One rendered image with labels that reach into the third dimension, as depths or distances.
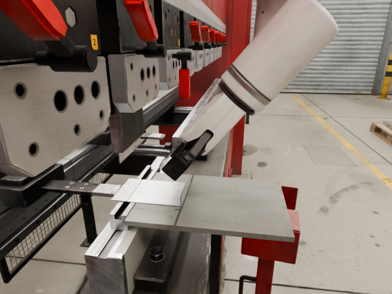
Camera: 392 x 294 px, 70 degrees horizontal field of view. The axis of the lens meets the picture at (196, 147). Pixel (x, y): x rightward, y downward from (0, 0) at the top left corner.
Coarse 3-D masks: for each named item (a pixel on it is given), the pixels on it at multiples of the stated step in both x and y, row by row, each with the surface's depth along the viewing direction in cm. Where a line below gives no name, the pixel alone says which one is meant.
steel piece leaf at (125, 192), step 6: (132, 180) 57; (138, 180) 57; (126, 186) 55; (132, 186) 55; (120, 192) 52; (126, 192) 52; (132, 192) 52; (114, 198) 50; (120, 198) 50; (126, 198) 50
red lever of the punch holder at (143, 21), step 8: (128, 0) 30; (136, 0) 30; (144, 0) 30; (128, 8) 31; (136, 8) 30; (144, 8) 31; (136, 16) 31; (144, 16) 31; (152, 16) 33; (136, 24) 33; (144, 24) 32; (152, 24) 33; (136, 32) 34; (144, 32) 34; (152, 32) 34; (144, 40) 35; (152, 40) 35; (136, 48) 38; (144, 48) 38; (152, 48) 37; (160, 48) 37; (144, 56) 38; (152, 56) 38; (160, 56) 38
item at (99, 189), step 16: (16, 176) 51; (48, 176) 56; (64, 176) 61; (0, 192) 50; (16, 192) 49; (32, 192) 51; (64, 192) 53; (80, 192) 52; (96, 192) 52; (112, 192) 52
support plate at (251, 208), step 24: (192, 192) 53; (216, 192) 53; (240, 192) 53; (264, 192) 53; (144, 216) 45; (168, 216) 45; (192, 216) 45; (216, 216) 45; (240, 216) 45; (264, 216) 45; (288, 216) 45; (288, 240) 41
